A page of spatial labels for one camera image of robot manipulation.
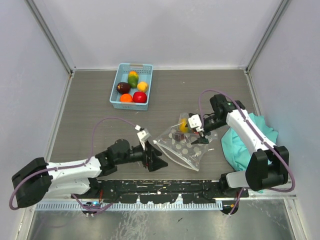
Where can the small dark purple fake fruit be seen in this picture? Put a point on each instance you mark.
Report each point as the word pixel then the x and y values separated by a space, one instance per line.
pixel 178 137

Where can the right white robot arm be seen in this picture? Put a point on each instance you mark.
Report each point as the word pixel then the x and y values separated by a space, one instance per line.
pixel 268 167

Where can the teal cloth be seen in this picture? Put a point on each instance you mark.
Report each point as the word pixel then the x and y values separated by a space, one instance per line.
pixel 242 139

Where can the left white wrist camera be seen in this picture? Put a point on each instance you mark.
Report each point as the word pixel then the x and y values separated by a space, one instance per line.
pixel 143 136

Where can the grey slotted cable duct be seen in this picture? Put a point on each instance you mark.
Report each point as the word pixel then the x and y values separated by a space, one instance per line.
pixel 176 206

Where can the orange fake fruit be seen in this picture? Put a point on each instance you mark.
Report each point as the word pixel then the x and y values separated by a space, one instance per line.
pixel 126 98

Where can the green orange fake mango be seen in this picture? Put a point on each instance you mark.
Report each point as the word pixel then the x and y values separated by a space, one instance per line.
pixel 133 79

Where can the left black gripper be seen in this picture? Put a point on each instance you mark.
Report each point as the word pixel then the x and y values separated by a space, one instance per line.
pixel 155 163

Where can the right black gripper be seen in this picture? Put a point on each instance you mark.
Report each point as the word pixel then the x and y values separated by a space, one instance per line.
pixel 202 140

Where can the red fake apple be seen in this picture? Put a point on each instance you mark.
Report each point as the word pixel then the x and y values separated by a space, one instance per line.
pixel 140 97

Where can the clear zip top bag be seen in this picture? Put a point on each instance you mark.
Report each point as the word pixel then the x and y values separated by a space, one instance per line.
pixel 182 152

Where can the light blue plastic basket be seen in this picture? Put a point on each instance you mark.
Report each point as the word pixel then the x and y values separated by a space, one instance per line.
pixel 145 72

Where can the yellow green fake mango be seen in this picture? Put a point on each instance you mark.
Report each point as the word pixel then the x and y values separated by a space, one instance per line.
pixel 183 125

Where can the yellow fake peach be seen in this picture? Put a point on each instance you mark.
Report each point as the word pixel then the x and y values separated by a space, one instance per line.
pixel 142 86

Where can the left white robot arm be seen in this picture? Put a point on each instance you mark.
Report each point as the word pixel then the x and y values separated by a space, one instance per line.
pixel 39 179

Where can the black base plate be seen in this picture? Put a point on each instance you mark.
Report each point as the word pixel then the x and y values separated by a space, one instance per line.
pixel 155 191

